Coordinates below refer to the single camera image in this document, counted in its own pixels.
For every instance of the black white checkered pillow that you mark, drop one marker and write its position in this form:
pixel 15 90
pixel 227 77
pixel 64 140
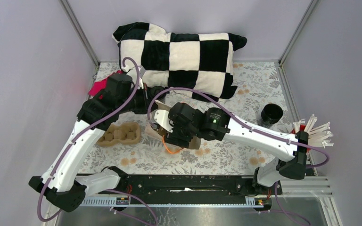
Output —
pixel 203 62

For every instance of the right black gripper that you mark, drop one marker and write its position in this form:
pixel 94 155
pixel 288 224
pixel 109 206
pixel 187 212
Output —
pixel 172 138

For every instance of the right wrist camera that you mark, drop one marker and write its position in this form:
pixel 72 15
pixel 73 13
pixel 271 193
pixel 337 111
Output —
pixel 161 118

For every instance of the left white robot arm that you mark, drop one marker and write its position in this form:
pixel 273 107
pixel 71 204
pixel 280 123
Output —
pixel 60 184

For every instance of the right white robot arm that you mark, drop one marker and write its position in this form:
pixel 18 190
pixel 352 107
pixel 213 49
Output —
pixel 289 150

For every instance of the brown paper bag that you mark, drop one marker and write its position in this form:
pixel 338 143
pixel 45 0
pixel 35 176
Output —
pixel 166 133

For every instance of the stack of black cups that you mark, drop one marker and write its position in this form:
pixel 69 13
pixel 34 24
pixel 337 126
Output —
pixel 270 115

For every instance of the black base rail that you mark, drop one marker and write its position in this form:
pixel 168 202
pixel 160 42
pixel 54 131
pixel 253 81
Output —
pixel 190 189

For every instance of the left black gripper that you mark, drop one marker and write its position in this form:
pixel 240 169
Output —
pixel 144 108

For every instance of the brown cardboard cup carrier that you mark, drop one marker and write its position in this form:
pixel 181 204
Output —
pixel 128 133

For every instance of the red cup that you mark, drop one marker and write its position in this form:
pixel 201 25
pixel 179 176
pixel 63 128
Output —
pixel 301 128

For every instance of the pink cloth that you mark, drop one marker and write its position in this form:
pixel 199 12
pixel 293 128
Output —
pixel 99 85

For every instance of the black coffee cup lid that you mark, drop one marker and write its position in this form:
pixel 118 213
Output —
pixel 153 91

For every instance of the white wrapped straws bundle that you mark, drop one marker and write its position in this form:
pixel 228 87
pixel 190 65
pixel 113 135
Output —
pixel 319 136

